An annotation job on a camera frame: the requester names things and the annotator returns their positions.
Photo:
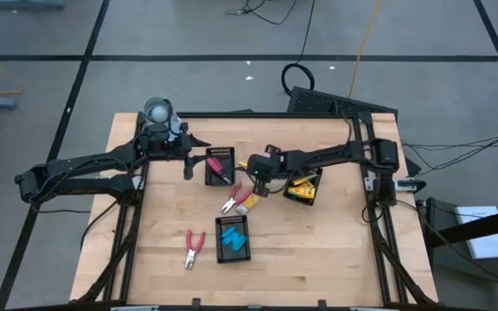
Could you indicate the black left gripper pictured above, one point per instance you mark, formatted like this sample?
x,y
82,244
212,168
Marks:
x,y
167,144

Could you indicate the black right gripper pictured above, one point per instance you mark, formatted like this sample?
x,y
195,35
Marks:
x,y
277,166

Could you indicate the black slotted plastic basket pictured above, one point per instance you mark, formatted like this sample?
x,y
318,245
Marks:
x,y
231,258
230,162
314,202

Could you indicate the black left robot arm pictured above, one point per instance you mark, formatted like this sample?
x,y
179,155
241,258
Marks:
x,y
80,164

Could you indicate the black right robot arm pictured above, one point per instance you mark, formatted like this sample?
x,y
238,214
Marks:
x,y
340,153

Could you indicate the white ball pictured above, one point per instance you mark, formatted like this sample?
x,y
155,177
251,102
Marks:
x,y
159,113

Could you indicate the pale cylindrical container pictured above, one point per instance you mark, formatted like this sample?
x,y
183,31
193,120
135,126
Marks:
x,y
147,113

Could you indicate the black perforated panel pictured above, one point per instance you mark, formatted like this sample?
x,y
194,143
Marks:
x,y
318,101

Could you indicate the black stand beam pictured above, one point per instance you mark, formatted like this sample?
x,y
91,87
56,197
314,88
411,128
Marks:
x,y
482,225

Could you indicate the white booklet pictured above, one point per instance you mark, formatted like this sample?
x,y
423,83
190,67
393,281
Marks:
x,y
487,242

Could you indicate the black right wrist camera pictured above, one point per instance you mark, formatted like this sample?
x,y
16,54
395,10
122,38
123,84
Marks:
x,y
258,166

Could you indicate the black aluminium table frame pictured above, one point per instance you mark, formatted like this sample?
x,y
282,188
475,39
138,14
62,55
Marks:
x,y
275,115

